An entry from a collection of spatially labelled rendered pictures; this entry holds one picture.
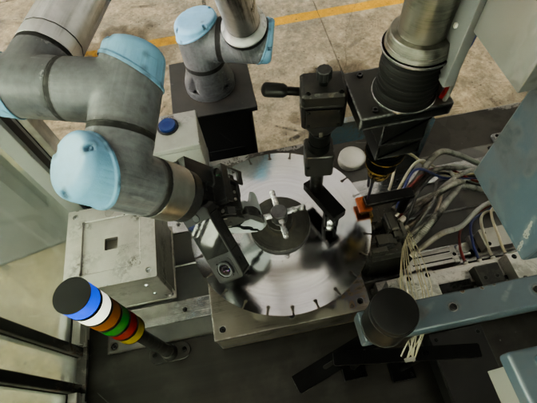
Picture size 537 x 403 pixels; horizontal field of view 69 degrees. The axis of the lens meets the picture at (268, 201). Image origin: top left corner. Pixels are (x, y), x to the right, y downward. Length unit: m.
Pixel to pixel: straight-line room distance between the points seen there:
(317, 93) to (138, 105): 0.21
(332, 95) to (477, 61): 2.17
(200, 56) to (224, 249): 0.69
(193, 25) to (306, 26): 1.67
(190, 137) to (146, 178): 0.50
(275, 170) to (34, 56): 0.45
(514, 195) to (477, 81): 2.08
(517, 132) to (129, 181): 0.38
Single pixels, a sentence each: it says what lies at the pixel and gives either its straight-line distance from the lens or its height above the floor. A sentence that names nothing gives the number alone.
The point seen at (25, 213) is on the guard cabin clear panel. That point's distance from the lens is 0.86.
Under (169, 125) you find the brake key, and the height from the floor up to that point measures 0.91.
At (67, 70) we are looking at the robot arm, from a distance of 0.50.
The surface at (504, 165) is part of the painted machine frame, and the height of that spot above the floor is 1.27.
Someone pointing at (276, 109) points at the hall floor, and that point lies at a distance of 2.19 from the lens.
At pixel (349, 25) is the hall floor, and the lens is 2.72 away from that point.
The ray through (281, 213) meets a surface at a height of 1.00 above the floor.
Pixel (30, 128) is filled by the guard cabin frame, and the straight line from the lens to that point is 0.93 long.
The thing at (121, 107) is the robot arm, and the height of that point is 1.30.
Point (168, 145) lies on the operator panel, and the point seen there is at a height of 0.90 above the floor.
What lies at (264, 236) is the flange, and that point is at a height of 0.96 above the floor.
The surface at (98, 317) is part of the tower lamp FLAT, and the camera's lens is 0.56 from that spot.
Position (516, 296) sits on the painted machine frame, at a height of 1.05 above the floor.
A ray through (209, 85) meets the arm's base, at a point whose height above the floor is 0.80.
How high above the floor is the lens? 1.60
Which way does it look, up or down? 60 degrees down
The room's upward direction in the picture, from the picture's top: 8 degrees counter-clockwise
